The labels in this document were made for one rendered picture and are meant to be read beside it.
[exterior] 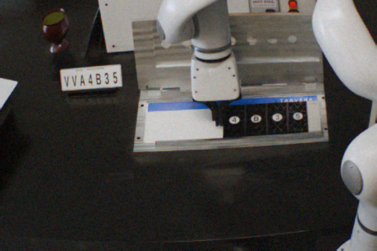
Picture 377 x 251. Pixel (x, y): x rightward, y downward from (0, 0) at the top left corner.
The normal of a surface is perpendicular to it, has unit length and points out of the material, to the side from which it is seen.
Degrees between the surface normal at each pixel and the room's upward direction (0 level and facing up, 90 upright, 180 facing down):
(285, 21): 74
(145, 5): 90
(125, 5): 90
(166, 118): 0
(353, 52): 45
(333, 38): 60
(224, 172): 0
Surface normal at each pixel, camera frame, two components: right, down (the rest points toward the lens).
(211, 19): 0.26, 0.45
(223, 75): -0.07, 0.52
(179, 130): -0.11, -0.73
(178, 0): -0.61, -0.03
